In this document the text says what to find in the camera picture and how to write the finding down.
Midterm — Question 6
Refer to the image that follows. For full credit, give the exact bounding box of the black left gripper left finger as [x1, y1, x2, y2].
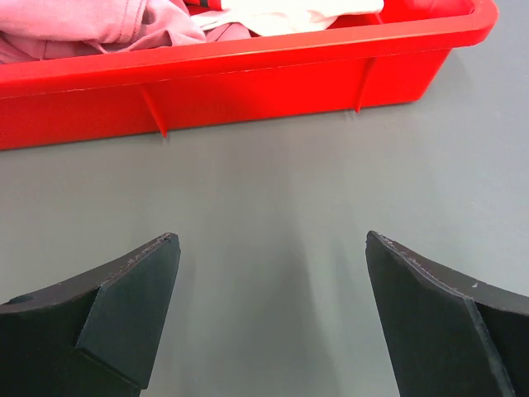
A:
[1, 233, 180, 396]

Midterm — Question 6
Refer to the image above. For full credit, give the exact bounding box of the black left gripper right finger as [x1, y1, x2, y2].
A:
[365, 232, 528, 396]

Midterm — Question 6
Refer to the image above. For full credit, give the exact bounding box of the pink t shirt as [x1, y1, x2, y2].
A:
[1, 0, 250, 64]

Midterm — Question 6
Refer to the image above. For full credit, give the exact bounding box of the red plastic bin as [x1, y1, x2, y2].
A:
[1, 1, 498, 150]

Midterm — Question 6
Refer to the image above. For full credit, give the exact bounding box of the white and red t shirt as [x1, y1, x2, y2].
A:
[192, 0, 384, 36]

